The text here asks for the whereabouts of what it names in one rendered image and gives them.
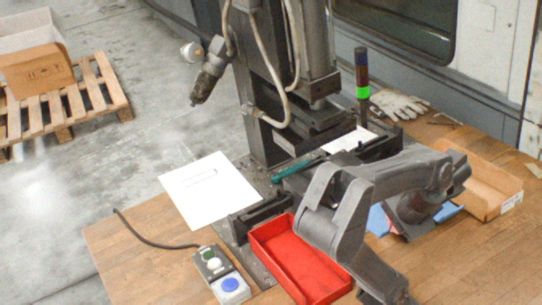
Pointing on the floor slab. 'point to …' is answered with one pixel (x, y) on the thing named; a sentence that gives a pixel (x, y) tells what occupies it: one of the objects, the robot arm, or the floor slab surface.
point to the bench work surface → (501, 227)
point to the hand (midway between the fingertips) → (393, 227)
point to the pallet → (59, 119)
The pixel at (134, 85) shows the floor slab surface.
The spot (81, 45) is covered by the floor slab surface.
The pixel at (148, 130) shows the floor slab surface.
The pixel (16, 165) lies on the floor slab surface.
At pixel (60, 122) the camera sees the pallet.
